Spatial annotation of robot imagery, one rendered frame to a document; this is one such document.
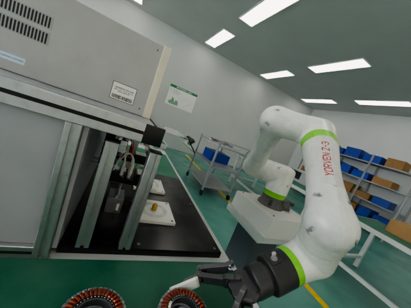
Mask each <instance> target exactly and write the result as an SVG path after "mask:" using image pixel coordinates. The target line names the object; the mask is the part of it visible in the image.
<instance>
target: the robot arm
mask: <svg viewBox="0 0 411 308"><path fill-rule="evenodd" d="M281 138H283V139H288V140H291V141H295V142H297V143H299V144H300V145H301V151H302V157H303V162H304V166H305V176H306V194H305V206H304V210H303V217H302V221H301V224H300V227H299V229H298V231H297V233H296V234H295V236H294V237H293V238H292V239H291V240H290V241H288V242H287V243H285V244H283V245H281V246H278V247H276V248H274V249H272V250H270V251H267V252H265V253H263V254H261V255H258V257H257V260H256V261H255V262H252V263H250V264H248V265H246V266H245V267H244V268H242V269H237V268H236V267H235V265H234V261H233V260H229V261H227V262H223V263H211V264H205V265H198V266H197V272H196V274H195V275H193V276H190V277H188V278H185V279H184V282H181V283H179V284H177V285H174V286H172V287H170V288H169V290H170V289H172V288H173V289H174V288H178V287H180V288H182V287H183V288H184V289H185V288H187V289H188V290H189V289H190V290H193V289H196V288H198V287H199V286H200V283H202V284H209V285H217V286H222V287H224V288H228V290H229V292H230V294H231V295H232V298H233V300H234V305H233V306H232V308H244V307H245V306H248V307H252V308H260V307H259V306H258V302H259V301H263V300H265V299H267V298H269V297H271V296H275V297H277V298H280V297H282V296H284V295H286V294H288V293H289V292H291V291H293V290H295V289H297V288H299V287H301V286H302V285H305V284H307V283H309V282H312V281H317V280H321V279H326V278H328V277H330V276H331V275H332V274H333V273H334V272H335V270H336V268H337V266H338V264H339V262H340V261H341V259H342V258H343V257H344V256H345V255H346V254H347V253H348V252H349V251H350V250H351V249H352V248H354V247H355V246H356V245H357V243H358V242H359V240H360V237H361V225H360V222H359V220H358V218H357V215H356V214H355V212H354V209H353V207H352V205H351V202H350V200H349V197H348V195H347V192H346V188H345V186H344V182H343V176H342V173H341V165H340V152H339V141H338V135H337V132H336V128H335V126H334V124H332V123H331V121H329V120H327V119H323V118H320V117H314V116H310V115H305V114H301V113H299V112H295V111H292V110H290V109H287V108H284V107H282V106H271V107H269V108H267V109H266V110H265V111H264V112H263V113H262V114H261V116H260V119H259V126H258V131H257V135H256V138H255V141H254V144H253V146H252V149H251V151H250V152H249V154H248V156H247V157H246V158H245V160H244V162H243V170H244V171H245V173H246V174H248V175H249V176H252V177H254V178H257V179H260V180H262V181H265V186H264V192H263V193H262V195H261V196H260V197H258V199H257V200H258V201H259V202H260V203H261V204H263V205H264V206H266V207H268V208H270V209H272V210H276V211H282V210H284V211H287V212H289V211H290V208H289V207H290V206H292V207H293V206H294V205H295V204H294V203H292V202H290V201H289V200H287V199H286V196H287V194H288V192H289V190H290V187H291V184H292V182H293V180H294V177H295V171H294V170H293V169H292V168H290V167H289V166H286V165H283V164H280V163H277V162H275V161H272V160H269V159H268V158H269V156H270V154H271V152H272V151H273V149H274V148H275V146H276V144H277V143H278V142H279V140H280V139H281ZM225 273H233V274H225ZM222 274H223V275H222Z"/></svg>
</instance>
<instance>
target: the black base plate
mask: <svg viewBox="0 0 411 308"><path fill-rule="evenodd" d="M97 169H98V165H97V167H96V168H95V170H94V173H93V174H92V177H91V179H90V180H89V183H88V184H87V186H86V189H85V191H84V193H83V195H82V197H81V199H80V201H79V203H78V205H77V207H76V209H75V212H74V214H73V216H72V218H71V220H70V222H69V224H68V226H67V228H66V230H65V232H64V234H63V236H62V238H61V240H60V242H59V244H58V247H57V251H56V252H58V253H77V254H114V255H151V256H170V257H207V258H220V255H221V251H220V250H219V248H218V246H217V244H216V242H215V241H214V239H213V237H212V236H211V234H210V232H209V230H208V228H207V227H206V225H205V224H204V221H203V220H202V218H201V216H200V215H199V213H198V211H197V209H196V207H195V206H194V204H193V202H192V201H191V199H190V197H189V195H188V193H187V192H186V190H185V188H184V187H183V184H182V183H181V181H180V180H179V179H178V178H173V177H168V176H164V175H160V174H155V178H154V179H156V180H161V183H162V185H163V188H164V191H165V194H164V195H162V194H155V193H151V192H150V193H149V195H148V198H147V199H148V200H156V201H160V202H167V203H169V206H170V208H171V211H172V215H173V217H174V220H175V222H176V224H175V226H171V225H160V224H149V223H143V222H139V224H138V227H137V229H136V233H135V236H134V239H133V241H132V244H131V247H130V250H125V247H123V249H118V246H119V239H120V236H121V233H122V230H123V228H124V224H125V221H126V218H127V215H128V212H129V209H130V206H131V200H132V199H133V196H134V193H135V190H134V189H133V185H128V184H124V183H123V184H122V186H121V189H122V190H125V192H124V202H123V204H122V208H121V210H120V213H109V212H104V209H105V204H106V200H107V197H108V193H109V190H110V188H115V189H116V188H117V185H118V183H115V182H111V181H109V182H108V186H107V188H106V192H105V195H104V198H103V202H102V205H101V208H100V212H99V214H98V218H97V222H96V224H95V228H94V231H93V234H92V238H91V242H90V244H89V247H88V248H84V246H80V247H75V244H76V240H77V238H78V234H79V231H80V227H81V223H82V220H83V216H84V213H85V210H86V206H87V202H88V200H89V196H90V193H91V189H92V185H93V183H94V179H95V175H96V173H97Z"/></svg>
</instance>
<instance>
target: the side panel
mask: <svg viewBox="0 0 411 308"><path fill-rule="evenodd" d="M83 129H84V126H82V125H78V124H75V123H71V122H67V121H65V120H61V119H57V118H54V117H50V116H47V115H43V114H39V113H36V112H32V111H28V110H25V109H21V108H18V107H15V106H11V105H8V104H4V103H0V258H26V259H36V258H37V257H42V258H41V259H47V258H48V256H49V253H50V252H51V250H52V248H51V247H52V244H53V240H54V236H55V233H56V229H57V225H58V222H59V217H60V215H61V210H62V206H63V203H64V199H65V195H66V192H67V188H68V185H69V181H70V177H71V174H72V170H73V165H74V163H75V158H76V154H77V151H78V147H79V144H80V140H81V136H82V133H83Z"/></svg>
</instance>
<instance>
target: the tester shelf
mask: <svg viewBox="0 0 411 308"><path fill-rule="evenodd" d="M0 103H4V104H7V105H11V106H15V107H18V108H21V109H25V110H28V111H32V112H36V113H39V114H43V115H46V116H50V117H54V118H57V119H61V120H65V121H67V122H71V123H75V124H78V125H82V126H84V127H88V128H92V129H95V130H99V131H103V132H106V133H109V134H113V135H116V136H120V137H123V138H127V139H131V140H134V141H138V142H141V143H144V144H148V145H152V146H154V147H158V148H160V146H161V143H162V140H163V137H164V135H165V131H166V130H165V129H164V128H163V127H162V126H161V125H160V124H159V123H158V122H157V121H156V120H155V119H154V118H153V117H152V116H150V119H147V118H144V117H141V116H139V115H136V114H133V113H130V112H127V111H124V110H121V109H118V108H115V107H112V106H110V105H107V104H104V103H101V102H98V101H95V100H91V99H90V98H86V97H83V96H81V95H77V94H75V93H71V92H69V91H66V90H63V89H60V88H57V87H54V86H51V85H49V84H45V83H43V82H40V81H36V80H34V79H31V78H28V77H25V76H22V75H19V74H16V73H13V72H11V71H7V70H5V69H2V68H0Z"/></svg>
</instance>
